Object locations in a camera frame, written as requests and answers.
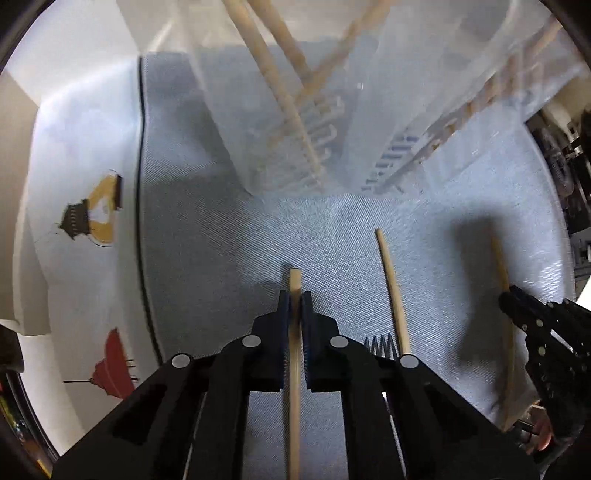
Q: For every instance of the white printed cloth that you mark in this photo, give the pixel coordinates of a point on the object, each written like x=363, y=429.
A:
x=69, y=152

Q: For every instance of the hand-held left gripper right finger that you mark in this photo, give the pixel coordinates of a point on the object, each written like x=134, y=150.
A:
x=308, y=332

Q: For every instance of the black glass gas cooktop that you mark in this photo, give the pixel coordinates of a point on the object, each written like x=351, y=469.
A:
x=568, y=184

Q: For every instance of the clear plastic utensil holder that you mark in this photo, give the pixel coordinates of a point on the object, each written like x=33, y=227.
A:
x=415, y=69

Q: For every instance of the person's right hand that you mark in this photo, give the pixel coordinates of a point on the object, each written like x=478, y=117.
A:
x=542, y=434

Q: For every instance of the grey textured mat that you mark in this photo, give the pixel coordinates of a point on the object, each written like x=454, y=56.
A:
x=207, y=258

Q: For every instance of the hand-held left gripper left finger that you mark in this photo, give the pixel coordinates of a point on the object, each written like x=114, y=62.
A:
x=282, y=332

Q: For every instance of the wooden chopstick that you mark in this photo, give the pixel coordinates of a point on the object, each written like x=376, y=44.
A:
x=531, y=53
x=501, y=267
x=280, y=39
x=341, y=50
x=461, y=125
x=294, y=415
x=392, y=286
x=272, y=87

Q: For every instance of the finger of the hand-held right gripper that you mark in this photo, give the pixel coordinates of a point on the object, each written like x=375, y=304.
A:
x=549, y=378
x=521, y=307

